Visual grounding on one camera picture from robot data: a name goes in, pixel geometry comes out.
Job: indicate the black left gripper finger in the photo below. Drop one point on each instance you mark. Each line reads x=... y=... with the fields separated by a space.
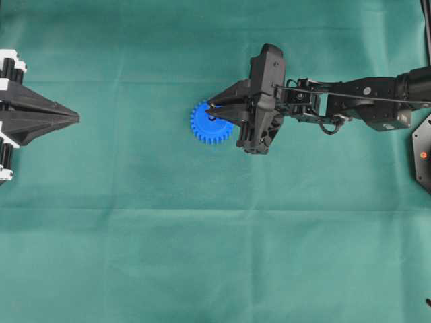
x=20 y=96
x=24 y=128

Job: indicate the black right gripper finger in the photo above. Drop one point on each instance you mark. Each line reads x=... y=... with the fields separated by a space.
x=233 y=113
x=239 y=91

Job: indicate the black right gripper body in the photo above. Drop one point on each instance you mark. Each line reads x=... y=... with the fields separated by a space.
x=267 y=73

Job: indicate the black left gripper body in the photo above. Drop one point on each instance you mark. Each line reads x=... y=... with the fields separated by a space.
x=12 y=69

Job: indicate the small silver metal shaft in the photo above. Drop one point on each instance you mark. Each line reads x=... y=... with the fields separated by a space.
x=211 y=118

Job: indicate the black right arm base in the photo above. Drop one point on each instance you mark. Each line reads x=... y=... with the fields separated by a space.
x=421 y=141

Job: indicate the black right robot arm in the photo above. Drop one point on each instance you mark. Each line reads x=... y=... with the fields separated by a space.
x=382 y=103

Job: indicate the blue plastic gear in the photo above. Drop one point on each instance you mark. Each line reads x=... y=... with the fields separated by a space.
x=207 y=128

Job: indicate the green cloth mat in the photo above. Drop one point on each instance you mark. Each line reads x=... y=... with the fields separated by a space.
x=127 y=217

